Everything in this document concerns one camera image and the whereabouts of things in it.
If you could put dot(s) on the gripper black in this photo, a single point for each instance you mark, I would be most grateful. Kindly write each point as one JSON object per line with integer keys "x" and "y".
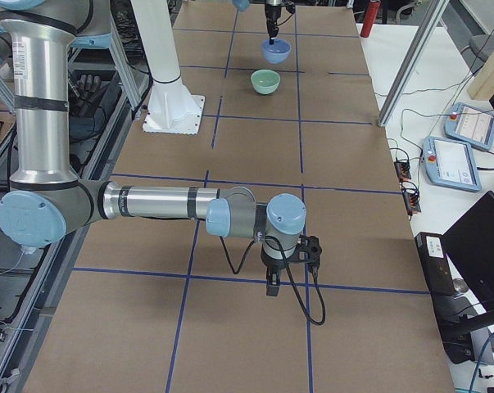
{"x": 272, "y": 14}
{"x": 273, "y": 265}

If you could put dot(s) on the blue bowl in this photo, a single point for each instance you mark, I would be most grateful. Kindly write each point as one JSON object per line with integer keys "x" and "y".
{"x": 275, "y": 50}

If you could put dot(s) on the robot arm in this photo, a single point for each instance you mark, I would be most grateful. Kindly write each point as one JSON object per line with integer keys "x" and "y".
{"x": 47, "y": 200}
{"x": 242, "y": 5}

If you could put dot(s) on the green bowl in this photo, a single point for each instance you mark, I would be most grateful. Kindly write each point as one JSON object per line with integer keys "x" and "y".
{"x": 265, "y": 81}

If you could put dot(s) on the red cylinder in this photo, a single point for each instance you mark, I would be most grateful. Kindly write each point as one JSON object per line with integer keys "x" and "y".
{"x": 370, "y": 17}

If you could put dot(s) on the black equipment box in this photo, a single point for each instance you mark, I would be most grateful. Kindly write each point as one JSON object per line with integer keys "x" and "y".
{"x": 434, "y": 263}

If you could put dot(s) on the black USB hub right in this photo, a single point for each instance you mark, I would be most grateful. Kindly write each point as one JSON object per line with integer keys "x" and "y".
{"x": 411, "y": 201}

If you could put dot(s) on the black usb hub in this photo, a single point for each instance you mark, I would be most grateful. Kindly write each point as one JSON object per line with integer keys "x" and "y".
{"x": 402, "y": 168}
{"x": 411, "y": 201}

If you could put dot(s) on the black USB hub left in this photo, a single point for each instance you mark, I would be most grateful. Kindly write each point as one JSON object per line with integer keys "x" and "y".
{"x": 402, "y": 168}

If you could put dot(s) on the black monitor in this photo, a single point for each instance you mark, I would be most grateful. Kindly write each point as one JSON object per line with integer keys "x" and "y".
{"x": 469, "y": 243}

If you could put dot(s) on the near teach pendant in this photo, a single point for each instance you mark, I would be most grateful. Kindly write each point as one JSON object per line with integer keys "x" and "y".
{"x": 450, "y": 163}

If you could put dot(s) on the teach pendant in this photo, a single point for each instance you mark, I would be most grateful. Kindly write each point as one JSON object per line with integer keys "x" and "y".
{"x": 470, "y": 124}
{"x": 450, "y": 163}

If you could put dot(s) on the far teach pendant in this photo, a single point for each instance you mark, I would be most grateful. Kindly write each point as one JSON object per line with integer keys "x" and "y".
{"x": 470, "y": 124}

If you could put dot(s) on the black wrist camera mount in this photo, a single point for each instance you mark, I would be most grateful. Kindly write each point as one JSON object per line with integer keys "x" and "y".
{"x": 307, "y": 251}

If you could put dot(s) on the white pedestal column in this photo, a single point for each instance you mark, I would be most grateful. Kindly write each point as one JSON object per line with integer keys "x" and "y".
{"x": 168, "y": 103}

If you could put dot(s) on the white pedestal base plate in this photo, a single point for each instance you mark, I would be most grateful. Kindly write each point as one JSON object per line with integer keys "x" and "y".
{"x": 189, "y": 124}

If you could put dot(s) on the grey aluminium frame post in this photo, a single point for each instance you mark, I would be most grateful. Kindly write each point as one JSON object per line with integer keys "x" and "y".
{"x": 418, "y": 44}

